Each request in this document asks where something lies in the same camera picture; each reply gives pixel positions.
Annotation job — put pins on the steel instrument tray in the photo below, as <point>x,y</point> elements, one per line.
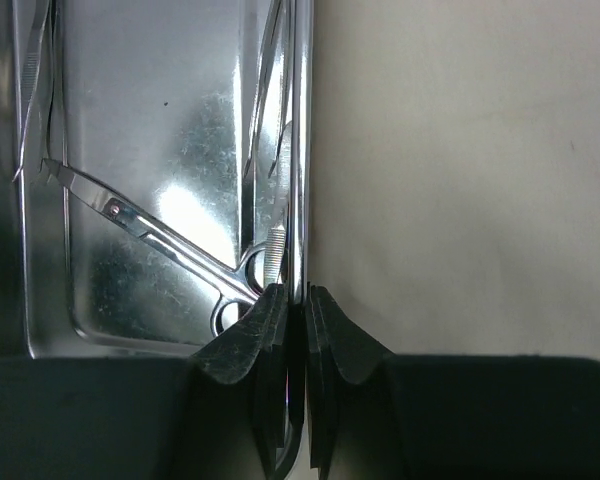
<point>154,99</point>

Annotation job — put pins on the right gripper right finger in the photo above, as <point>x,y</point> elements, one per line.
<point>376,414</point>

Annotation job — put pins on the steel tweezers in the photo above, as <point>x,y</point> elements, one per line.
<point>268,163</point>
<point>38,60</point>

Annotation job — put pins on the steel surgical scissors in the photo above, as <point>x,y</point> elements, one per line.
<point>234,285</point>

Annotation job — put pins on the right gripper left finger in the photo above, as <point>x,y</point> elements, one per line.
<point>218,414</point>

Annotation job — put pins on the beige wrapping cloth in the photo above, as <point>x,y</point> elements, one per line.
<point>456,173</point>

